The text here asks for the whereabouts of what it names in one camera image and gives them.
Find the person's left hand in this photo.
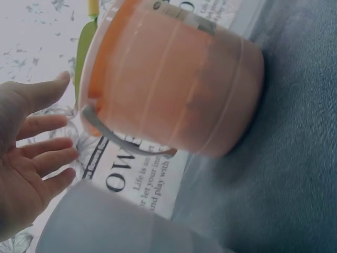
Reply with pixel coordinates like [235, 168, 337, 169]
[0, 71, 80, 242]

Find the green scoop yellow handle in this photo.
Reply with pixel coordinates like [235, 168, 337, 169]
[73, 0, 100, 108]

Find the orange translucent bucket grey handle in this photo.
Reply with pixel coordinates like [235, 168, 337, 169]
[74, 0, 265, 159]

